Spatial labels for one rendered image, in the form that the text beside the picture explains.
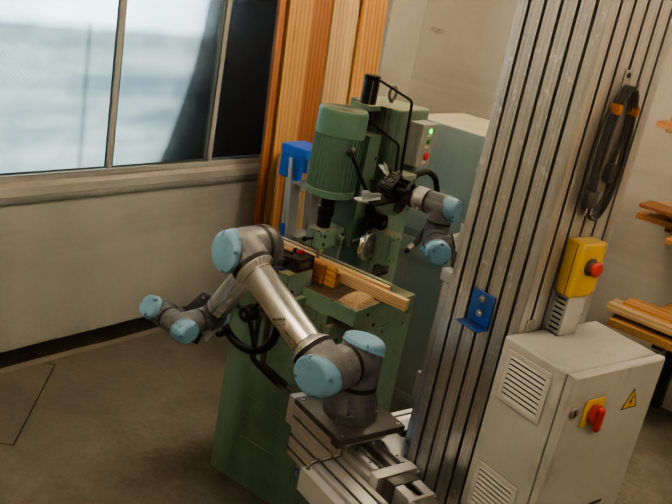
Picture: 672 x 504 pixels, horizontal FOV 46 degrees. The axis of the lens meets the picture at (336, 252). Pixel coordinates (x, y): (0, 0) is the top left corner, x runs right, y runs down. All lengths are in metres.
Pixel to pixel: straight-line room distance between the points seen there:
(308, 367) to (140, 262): 2.22
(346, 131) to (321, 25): 1.77
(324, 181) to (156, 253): 1.59
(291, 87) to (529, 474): 2.82
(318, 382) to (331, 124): 1.03
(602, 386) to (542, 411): 0.14
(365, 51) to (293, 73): 0.60
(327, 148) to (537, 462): 1.34
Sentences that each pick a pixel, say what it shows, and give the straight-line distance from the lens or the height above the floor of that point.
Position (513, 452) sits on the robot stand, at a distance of 1.93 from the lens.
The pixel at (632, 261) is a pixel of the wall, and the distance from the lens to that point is 4.77.
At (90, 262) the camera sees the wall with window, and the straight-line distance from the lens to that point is 3.93.
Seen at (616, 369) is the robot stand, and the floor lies 1.23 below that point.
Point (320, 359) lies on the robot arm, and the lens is 1.99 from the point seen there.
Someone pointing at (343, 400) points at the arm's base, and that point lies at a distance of 2.16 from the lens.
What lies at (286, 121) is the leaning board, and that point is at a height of 1.16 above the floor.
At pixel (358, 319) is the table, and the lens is 2.69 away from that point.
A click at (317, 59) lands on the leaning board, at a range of 4.44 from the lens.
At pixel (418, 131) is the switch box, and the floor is 1.45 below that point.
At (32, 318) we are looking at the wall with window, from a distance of 3.88.
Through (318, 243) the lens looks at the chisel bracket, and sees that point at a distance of 2.85.
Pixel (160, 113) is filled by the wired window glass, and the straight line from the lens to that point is 4.01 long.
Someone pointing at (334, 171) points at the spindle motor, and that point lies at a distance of 2.75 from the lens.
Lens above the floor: 1.93
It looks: 19 degrees down
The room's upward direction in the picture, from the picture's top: 11 degrees clockwise
